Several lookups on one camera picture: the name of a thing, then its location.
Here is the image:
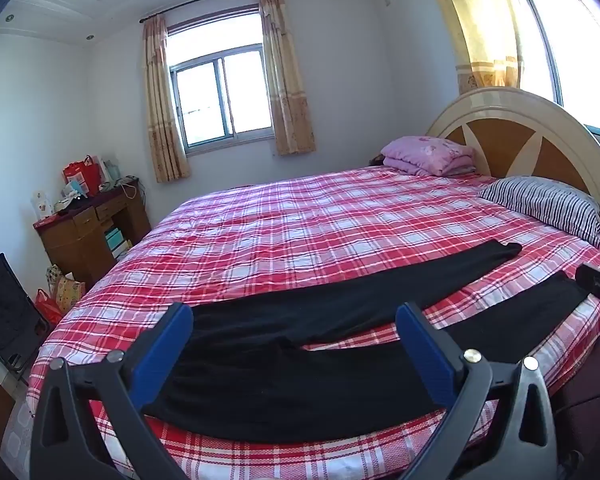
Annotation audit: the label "red plastic bag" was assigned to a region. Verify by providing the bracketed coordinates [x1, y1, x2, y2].
[34, 288, 64, 326]

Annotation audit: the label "striped pillow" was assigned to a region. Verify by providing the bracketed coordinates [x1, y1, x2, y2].
[477, 176, 600, 248]

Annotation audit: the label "large bright window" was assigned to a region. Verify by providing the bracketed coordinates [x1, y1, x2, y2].
[505, 0, 600, 161]

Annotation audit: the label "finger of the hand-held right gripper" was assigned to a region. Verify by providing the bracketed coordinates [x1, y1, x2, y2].
[575, 263, 600, 347]

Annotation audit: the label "bed with red plaid sheet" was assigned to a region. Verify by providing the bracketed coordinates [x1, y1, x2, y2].
[25, 165, 600, 480]

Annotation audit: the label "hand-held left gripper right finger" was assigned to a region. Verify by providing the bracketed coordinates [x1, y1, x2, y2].
[395, 302, 561, 480]

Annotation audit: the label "black folding chair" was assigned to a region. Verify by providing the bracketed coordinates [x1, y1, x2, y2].
[0, 245, 52, 372]

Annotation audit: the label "stack of boxes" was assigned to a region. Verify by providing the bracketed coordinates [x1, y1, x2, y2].
[104, 227, 132, 261]

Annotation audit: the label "beige floral curtain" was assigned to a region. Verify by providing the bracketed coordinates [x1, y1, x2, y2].
[258, 0, 317, 157]
[141, 14, 191, 183]

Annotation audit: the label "sliding window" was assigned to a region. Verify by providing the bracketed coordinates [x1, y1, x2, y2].
[167, 5, 276, 148]

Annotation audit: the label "red gift bag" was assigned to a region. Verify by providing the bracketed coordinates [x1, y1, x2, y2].
[62, 156, 101, 196]

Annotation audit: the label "cream and wood headboard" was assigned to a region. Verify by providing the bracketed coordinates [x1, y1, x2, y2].
[425, 87, 600, 201]

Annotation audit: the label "black curtain rod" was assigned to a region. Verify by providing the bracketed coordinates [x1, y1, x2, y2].
[139, 0, 286, 23]

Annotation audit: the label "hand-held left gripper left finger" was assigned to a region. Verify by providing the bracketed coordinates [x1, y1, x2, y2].
[29, 302, 195, 480]

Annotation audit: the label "yellow patterned gift bag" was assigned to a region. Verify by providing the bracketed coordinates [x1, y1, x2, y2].
[55, 272, 87, 314]

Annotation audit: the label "black pants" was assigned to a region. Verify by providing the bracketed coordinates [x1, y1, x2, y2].
[142, 241, 593, 445]

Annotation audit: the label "brown wooden desk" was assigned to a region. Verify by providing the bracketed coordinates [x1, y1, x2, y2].
[34, 182, 152, 291]

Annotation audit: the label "white and teal bag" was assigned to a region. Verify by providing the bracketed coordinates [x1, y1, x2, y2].
[97, 156, 123, 186]

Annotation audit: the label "yellow curtain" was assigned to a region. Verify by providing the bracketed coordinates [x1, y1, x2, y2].
[422, 0, 526, 96]

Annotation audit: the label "folded pink blanket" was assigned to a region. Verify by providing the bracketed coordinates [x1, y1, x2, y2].
[380, 135, 477, 177]

